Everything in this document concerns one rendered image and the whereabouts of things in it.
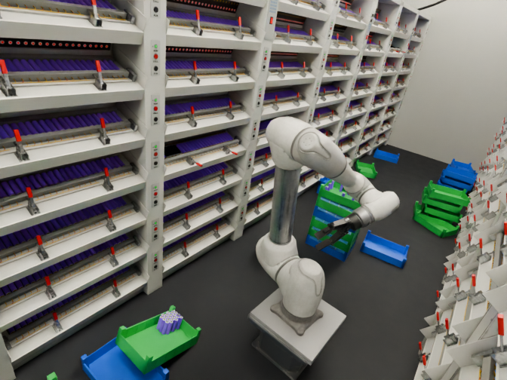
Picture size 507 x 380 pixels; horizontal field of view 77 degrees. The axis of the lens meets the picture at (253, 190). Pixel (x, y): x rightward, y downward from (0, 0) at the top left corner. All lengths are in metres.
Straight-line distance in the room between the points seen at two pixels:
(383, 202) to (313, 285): 0.49
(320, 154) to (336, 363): 1.07
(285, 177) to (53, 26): 0.86
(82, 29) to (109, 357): 1.27
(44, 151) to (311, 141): 0.86
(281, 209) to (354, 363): 0.86
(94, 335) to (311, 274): 1.02
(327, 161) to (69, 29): 0.87
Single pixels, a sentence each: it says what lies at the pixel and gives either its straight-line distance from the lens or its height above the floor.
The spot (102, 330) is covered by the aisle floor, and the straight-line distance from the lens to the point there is 1.76.
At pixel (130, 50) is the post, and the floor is 1.20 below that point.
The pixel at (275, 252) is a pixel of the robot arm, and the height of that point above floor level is 0.48.
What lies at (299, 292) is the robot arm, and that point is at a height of 0.42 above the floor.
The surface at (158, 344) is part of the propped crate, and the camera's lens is 1.61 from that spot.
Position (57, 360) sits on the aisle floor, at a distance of 1.72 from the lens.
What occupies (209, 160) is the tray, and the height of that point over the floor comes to 0.68.
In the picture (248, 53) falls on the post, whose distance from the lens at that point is 1.85.
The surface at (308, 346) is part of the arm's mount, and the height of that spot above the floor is 0.23.
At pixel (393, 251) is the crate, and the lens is 2.63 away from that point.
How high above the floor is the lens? 1.36
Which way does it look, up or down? 28 degrees down
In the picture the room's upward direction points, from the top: 9 degrees clockwise
